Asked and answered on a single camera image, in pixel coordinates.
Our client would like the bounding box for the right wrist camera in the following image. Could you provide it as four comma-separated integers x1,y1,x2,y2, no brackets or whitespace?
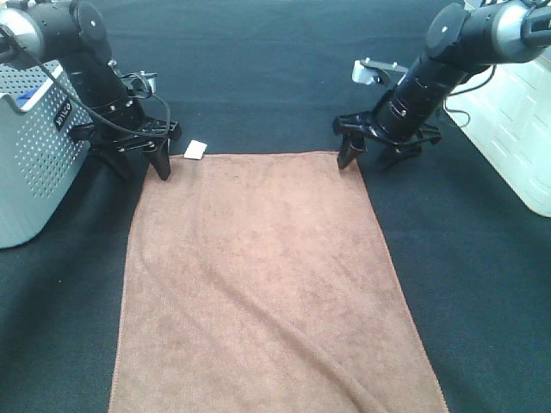
351,58,408,86

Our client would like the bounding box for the brown microfibre towel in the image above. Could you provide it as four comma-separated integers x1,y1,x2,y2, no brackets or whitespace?
108,151,448,412

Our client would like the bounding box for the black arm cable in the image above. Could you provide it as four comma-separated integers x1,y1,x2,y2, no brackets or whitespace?
443,64,498,128
0,25,172,150

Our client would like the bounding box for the black table cloth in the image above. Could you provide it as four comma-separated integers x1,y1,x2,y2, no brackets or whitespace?
1,1,550,412

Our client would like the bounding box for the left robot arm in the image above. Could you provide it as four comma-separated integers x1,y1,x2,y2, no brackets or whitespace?
1,1,182,181

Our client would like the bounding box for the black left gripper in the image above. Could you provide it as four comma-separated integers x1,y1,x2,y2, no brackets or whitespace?
68,117,180,181

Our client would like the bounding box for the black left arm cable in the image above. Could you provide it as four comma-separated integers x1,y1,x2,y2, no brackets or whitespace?
0,25,172,150

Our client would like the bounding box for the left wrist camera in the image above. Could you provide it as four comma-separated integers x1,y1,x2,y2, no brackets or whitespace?
121,72,157,99

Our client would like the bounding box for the blue cloth in basket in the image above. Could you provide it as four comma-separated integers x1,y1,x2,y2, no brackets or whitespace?
16,88,38,108

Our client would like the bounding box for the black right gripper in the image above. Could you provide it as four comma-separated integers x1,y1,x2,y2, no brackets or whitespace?
331,112,442,171

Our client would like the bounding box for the white plastic storage basket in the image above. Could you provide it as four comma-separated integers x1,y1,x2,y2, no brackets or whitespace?
446,56,550,218

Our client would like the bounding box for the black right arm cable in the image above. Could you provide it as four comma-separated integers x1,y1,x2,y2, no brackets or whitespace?
443,64,498,128

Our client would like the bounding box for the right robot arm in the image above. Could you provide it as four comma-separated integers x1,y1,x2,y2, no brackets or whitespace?
332,1,550,170

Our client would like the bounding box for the grey perforated laundry basket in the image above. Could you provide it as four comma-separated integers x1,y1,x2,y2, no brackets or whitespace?
1,61,90,249

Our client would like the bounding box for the white towel label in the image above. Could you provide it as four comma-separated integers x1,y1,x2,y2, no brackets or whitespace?
183,139,207,160

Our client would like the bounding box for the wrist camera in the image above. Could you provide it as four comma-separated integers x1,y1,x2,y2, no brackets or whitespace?
351,58,408,86
121,72,157,99

